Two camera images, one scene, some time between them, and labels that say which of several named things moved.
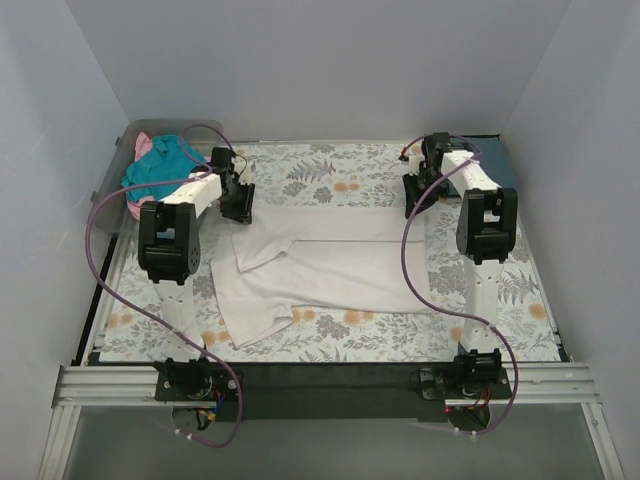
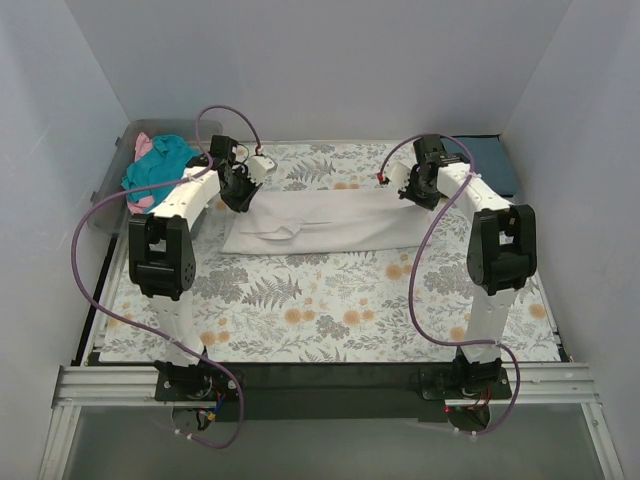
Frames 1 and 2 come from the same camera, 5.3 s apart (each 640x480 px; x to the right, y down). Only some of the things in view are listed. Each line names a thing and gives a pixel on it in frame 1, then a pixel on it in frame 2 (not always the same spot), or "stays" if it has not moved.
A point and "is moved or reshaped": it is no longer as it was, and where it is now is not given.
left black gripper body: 240,201 stays
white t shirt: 354,255 is moved or reshaped
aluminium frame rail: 535,385 stays
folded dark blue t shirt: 491,159 stays
